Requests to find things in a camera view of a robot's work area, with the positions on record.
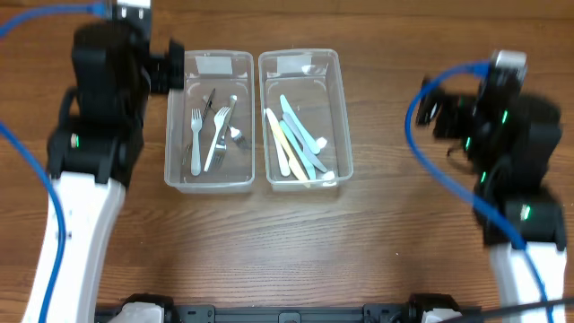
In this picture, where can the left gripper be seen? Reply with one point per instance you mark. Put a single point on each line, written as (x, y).
(175, 65)

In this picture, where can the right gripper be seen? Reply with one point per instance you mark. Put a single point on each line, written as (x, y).
(430, 108)

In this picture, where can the black handled metal fork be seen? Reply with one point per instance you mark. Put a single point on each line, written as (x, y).
(188, 150)

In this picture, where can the white plastic fork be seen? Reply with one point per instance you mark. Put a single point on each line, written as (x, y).
(196, 126)
(218, 120)

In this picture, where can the short metal fork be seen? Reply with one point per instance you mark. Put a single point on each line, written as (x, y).
(237, 136)

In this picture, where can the long metal fork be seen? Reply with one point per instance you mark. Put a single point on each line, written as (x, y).
(221, 147)

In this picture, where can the white plastic knife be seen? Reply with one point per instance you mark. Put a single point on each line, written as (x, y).
(305, 147)
(278, 140)
(308, 139)

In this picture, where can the cream yellow plastic knife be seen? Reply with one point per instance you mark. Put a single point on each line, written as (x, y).
(292, 159)

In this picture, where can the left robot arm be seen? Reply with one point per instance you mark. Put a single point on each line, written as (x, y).
(91, 157)

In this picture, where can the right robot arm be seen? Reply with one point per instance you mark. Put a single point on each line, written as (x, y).
(508, 137)

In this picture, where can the left clear plastic container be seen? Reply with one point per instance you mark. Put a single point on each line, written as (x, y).
(227, 72)

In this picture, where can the clear plastic container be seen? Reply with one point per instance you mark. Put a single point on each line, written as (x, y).
(311, 81)
(227, 72)

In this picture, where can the right clear plastic container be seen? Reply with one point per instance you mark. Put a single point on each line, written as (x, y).
(311, 81)

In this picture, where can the light blue plastic knife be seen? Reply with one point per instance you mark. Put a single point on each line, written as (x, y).
(308, 166)

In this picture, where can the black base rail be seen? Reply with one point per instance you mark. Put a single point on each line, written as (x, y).
(421, 307)

